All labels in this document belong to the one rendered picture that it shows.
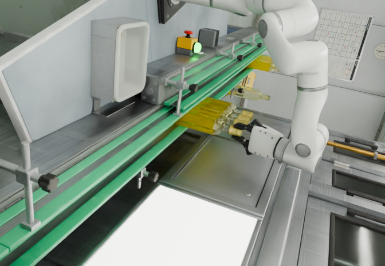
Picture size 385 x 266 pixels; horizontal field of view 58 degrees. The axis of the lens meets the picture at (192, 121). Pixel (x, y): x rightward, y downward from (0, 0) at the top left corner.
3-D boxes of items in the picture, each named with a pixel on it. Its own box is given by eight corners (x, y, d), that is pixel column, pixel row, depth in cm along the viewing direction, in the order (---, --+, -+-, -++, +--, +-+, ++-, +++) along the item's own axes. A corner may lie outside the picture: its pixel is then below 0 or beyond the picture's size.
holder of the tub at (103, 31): (90, 113, 105) (112, 119, 103) (91, 20, 95) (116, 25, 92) (121, 98, 120) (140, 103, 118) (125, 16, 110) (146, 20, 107)
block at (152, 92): (139, 101, 120) (157, 106, 118) (141, 75, 116) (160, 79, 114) (144, 98, 123) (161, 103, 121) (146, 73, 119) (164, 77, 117)
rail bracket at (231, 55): (213, 55, 167) (240, 61, 163) (216, 40, 164) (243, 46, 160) (216, 54, 170) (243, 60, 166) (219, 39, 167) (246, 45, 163)
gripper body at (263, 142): (282, 159, 119) (254, 147, 125) (290, 132, 115) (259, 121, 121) (273, 166, 113) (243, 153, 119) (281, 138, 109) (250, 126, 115)
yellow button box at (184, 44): (175, 52, 154) (190, 55, 151) (176, 35, 151) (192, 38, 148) (181, 50, 160) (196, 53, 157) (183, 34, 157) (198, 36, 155)
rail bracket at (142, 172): (112, 182, 103) (152, 196, 99) (113, 162, 101) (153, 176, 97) (119, 176, 107) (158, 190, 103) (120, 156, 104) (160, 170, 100)
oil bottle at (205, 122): (165, 121, 129) (219, 137, 123) (167, 108, 127) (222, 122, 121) (171, 117, 134) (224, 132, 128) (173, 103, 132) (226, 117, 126)
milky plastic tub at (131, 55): (90, 97, 103) (116, 104, 100) (91, 20, 94) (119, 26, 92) (122, 83, 118) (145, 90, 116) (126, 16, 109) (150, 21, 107)
